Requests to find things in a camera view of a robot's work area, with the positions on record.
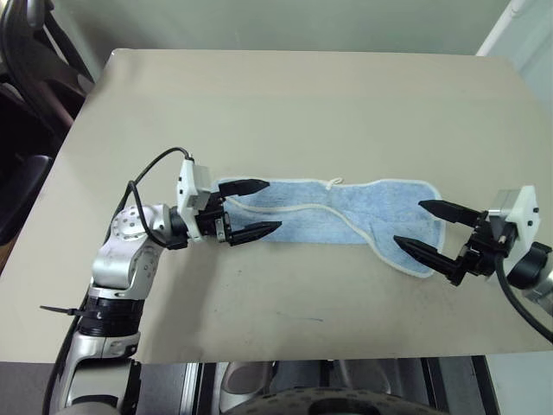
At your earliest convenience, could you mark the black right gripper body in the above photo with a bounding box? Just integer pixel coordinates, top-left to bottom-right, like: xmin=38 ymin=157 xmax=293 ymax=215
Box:
xmin=458 ymin=210 xmax=518 ymax=280

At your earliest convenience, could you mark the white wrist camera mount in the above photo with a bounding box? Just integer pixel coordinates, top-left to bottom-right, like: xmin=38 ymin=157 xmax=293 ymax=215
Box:
xmin=175 ymin=158 xmax=213 ymax=241
xmin=486 ymin=184 xmax=542 ymax=272

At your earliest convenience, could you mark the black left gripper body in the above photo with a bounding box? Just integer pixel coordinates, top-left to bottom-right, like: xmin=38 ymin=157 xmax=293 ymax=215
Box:
xmin=195 ymin=191 xmax=237 ymax=248

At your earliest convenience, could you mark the dark round perforated disc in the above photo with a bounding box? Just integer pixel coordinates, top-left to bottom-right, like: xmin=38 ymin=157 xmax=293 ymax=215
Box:
xmin=257 ymin=386 xmax=448 ymax=415

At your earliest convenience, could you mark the aluminium frame rail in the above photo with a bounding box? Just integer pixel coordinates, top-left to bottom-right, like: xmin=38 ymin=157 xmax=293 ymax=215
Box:
xmin=142 ymin=361 xmax=204 ymax=415

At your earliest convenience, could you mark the white door frame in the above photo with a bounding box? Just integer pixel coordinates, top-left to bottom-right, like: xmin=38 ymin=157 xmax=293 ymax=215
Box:
xmin=474 ymin=0 xmax=553 ymax=113

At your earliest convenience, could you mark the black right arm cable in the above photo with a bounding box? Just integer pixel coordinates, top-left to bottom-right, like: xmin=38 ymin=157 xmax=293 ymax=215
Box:
xmin=494 ymin=252 xmax=553 ymax=341

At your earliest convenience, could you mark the black office chair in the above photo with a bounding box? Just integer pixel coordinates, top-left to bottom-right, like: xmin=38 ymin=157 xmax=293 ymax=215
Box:
xmin=0 ymin=0 xmax=97 ymax=247

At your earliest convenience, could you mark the black zip tie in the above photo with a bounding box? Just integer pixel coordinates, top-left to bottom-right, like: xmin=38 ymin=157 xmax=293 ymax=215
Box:
xmin=39 ymin=303 xmax=88 ymax=320

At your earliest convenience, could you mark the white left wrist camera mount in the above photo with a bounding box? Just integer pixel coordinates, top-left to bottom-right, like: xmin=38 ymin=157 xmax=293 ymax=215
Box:
xmin=175 ymin=158 xmax=213 ymax=241

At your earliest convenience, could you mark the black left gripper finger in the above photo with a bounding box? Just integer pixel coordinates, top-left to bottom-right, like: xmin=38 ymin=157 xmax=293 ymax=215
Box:
xmin=218 ymin=177 xmax=271 ymax=199
xmin=226 ymin=220 xmax=283 ymax=248

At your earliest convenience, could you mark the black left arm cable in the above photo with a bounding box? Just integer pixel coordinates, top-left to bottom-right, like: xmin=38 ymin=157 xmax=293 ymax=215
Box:
xmin=41 ymin=146 xmax=196 ymax=415

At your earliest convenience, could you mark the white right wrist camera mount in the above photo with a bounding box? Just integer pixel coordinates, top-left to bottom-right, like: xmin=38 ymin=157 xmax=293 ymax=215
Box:
xmin=486 ymin=184 xmax=542 ymax=272

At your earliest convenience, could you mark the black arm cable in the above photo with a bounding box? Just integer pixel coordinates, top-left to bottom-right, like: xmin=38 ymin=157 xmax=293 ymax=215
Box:
xmin=494 ymin=252 xmax=553 ymax=341
xmin=41 ymin=146 xmax=196 ymax=415

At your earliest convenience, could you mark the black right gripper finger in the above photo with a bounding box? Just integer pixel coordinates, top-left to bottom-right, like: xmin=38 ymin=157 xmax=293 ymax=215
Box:
xmin=393 ymin=235 xmax=468 ymax=288
xmin=417 ymin=199 xmax=487 ymax=227

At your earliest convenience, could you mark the grey rounded shell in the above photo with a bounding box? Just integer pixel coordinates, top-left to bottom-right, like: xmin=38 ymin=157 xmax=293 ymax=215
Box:
xmin=218 ymin=361 xmax=280 ymax=415

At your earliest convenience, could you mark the light blue terry towel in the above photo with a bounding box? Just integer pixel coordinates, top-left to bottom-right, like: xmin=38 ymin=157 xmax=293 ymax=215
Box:
xmin=213 ymin=176 xmax=447 ymax=279

